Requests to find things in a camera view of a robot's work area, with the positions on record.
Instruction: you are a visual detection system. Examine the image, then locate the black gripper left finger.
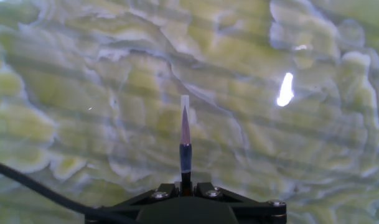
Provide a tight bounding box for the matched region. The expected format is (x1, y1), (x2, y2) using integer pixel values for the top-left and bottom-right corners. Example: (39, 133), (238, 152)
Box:
(85, 182), (181, 220)

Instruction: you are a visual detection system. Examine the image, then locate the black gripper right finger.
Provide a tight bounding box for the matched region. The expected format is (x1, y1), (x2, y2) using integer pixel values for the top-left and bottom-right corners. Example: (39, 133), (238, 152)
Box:
(194, 182), (287, 220)

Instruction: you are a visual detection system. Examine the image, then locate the brown calligraphy brush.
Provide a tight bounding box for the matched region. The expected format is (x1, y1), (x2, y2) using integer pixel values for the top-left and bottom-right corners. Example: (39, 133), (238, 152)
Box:
(179, 94), (194, 197)

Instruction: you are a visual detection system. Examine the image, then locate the green marble pattern mat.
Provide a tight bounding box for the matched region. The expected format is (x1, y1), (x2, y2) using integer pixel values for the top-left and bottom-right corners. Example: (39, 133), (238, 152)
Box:
(0, 0), (379, 224)

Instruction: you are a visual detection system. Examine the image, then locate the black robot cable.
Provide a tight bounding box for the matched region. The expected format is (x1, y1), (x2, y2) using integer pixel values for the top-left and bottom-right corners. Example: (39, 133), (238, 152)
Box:
(0, 158), (137, 224)

